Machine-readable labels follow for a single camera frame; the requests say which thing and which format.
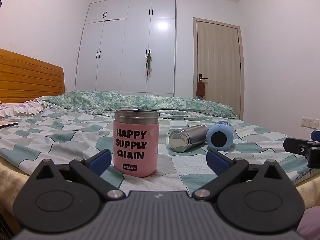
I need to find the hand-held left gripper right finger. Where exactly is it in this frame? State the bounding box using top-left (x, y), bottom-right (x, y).
top-left (192, 150), bottom-right (292, 201)

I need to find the ruffled floral pillow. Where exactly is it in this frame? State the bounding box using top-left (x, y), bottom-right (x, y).
top-left (0, 99), bottom-right (46, 117)

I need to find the wooden headboard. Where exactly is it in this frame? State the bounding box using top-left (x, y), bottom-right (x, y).
top-left (0, 48), bottom-right (65, 104)

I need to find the light wooden door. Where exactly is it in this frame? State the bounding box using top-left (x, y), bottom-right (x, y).
top-left (193, 17), bottom-right (245, 120)

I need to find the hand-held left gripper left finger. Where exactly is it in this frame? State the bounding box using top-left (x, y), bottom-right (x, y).
top-left (29, 149), bottom-right (126, 201)

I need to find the pink cloth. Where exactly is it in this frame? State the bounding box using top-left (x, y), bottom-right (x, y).
top-left (296, 206), bottom-right (320, 240)

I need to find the light blue cup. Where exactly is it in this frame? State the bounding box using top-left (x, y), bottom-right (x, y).
top-left (206, 121), bottom-right (235, 152)

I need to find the white wall outlet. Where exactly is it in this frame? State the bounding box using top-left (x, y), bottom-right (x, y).
top-left (301, 117), bottom-right (320, 129)

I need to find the hanging tassel ornament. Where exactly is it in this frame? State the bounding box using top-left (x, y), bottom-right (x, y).
top-left (144, 51), bottom-right (153, 78)

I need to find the white wardrobe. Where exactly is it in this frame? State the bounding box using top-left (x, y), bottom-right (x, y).
top-left (75, 0), bottom-right (177, 97)

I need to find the pink cup with steel rim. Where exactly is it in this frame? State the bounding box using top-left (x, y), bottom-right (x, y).
top-left (113, 109), bottom-right (160, 178)

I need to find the brown hanging pouch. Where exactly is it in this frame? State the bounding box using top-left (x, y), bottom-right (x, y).
top-left (196, 79), bottom-right (207, 98)

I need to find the green floral quilt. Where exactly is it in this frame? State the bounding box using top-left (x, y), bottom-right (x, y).
top-left (41, 91), bottom-right (237, 118)

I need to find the silver steel cup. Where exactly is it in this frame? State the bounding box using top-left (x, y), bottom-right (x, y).
top-left (169, 124), bottom-right (209, 153)

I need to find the beige mattress pad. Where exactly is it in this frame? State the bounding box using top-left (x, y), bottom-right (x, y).
top-left (0, 155), bottom-right (33, 235)

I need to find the checkered bed sheet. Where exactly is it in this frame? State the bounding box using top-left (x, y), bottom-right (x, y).
top-left (0, 104), bottom-right (320, 197)

